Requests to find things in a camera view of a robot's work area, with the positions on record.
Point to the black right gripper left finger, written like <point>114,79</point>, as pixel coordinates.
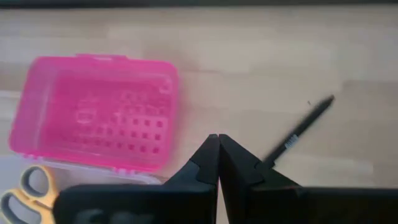
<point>155,202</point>

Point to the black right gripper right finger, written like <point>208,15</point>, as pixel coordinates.
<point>280,205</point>

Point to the pink lid clear pencil box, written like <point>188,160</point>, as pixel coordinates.
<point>93,109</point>

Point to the black pen with white print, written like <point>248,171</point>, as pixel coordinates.
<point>298,132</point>

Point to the black aluminium table frame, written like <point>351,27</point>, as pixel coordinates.
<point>186,3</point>

